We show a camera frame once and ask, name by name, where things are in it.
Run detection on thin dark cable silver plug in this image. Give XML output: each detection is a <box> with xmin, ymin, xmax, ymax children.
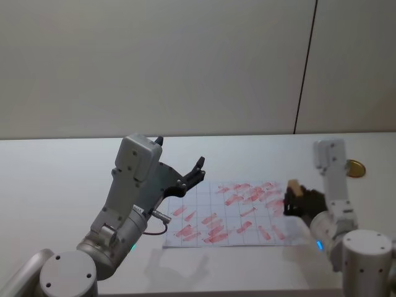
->
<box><xmin>143</xmin><ymin>209</ymin><xmax>173</xmax><ymax>236</ymax></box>

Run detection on gridded paper sheet red marks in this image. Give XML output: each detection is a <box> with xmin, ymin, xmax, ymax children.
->
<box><xmin>162</xmin><ymin>180</ymin><xmax>306</xmax><ymax>249</ymax></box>

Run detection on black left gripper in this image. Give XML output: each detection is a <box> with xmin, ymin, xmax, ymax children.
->
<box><xmin>152</xmin><ymin>135</ymin><xmax>206</xmax><ymax>214</ymax></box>

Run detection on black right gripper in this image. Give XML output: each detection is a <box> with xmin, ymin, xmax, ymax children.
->
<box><xmin>282</xmin><ymin>184</ymin><xmax>328</xmax><ymax>223</ymax></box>

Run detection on round gold lid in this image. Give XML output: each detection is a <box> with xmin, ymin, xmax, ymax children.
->
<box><xmin>345</xmin><ymin>159</ymin><xmax>366</xmax><ymax>179</ymax></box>

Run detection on small tan block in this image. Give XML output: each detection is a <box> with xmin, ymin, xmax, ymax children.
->
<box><xmin>286</xmin><ymin>179</ymin><xmax>303</xmax><ymax>198</ymax></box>

